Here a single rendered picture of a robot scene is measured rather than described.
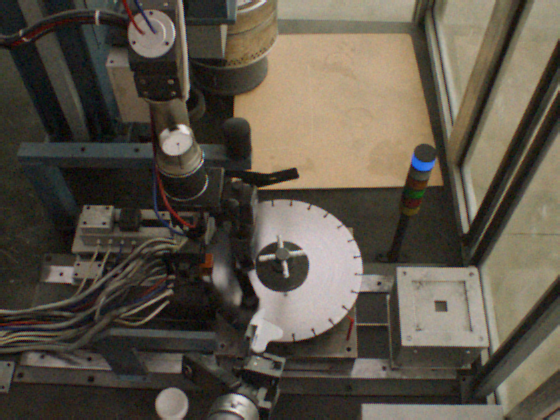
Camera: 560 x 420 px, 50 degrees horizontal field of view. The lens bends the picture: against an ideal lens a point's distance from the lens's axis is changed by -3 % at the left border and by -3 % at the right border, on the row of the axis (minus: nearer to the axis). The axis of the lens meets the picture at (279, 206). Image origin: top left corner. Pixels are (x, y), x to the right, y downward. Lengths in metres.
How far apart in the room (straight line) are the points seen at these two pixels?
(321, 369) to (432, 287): 0.30
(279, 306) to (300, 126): 0.67
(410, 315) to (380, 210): 0.39
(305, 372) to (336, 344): 0.11
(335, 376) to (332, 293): 0.22
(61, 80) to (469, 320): 1.10
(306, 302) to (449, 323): 0.30
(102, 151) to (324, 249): 0.52
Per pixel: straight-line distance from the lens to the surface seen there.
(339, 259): 1.30
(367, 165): 1.69
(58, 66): 1.57
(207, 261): 1.28
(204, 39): 1.23
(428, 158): 1.21
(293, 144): 1.72
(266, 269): 1.27
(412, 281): 1.36
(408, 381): 1.42
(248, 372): 1.03
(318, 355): 1.32
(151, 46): 0.79
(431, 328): 1.32
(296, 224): 1.34
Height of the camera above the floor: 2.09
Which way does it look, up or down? 57 degrees down
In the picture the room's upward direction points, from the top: straight up
